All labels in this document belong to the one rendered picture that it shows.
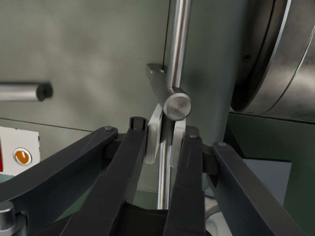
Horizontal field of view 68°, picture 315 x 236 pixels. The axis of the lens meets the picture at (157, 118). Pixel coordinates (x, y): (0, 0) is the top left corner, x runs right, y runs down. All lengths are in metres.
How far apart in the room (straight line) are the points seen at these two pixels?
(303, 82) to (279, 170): 0.63
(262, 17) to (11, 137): 0.37
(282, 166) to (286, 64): 0.65
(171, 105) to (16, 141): 0.26
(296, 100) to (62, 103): 0.32
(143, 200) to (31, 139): 1.62
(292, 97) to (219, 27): 0.15
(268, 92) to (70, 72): 0.26
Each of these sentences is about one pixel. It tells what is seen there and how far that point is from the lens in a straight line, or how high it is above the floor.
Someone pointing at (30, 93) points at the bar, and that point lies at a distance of 0.32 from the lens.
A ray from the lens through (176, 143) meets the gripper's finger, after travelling 0.16.
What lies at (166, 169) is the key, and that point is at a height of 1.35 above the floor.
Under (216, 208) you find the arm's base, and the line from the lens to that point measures 0.88.
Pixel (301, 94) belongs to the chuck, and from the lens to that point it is 0.37.
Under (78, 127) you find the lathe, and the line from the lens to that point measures 0.32.
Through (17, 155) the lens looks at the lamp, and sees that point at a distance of 0.39.
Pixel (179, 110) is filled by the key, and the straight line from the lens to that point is 0.17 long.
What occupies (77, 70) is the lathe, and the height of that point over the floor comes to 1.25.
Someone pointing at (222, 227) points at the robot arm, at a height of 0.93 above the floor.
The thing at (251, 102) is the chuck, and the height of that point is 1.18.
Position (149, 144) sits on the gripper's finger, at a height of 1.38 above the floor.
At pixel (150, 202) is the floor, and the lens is 1.94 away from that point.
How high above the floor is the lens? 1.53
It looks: 72 degrees down
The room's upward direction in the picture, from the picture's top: 158 degrees counter-clockwise
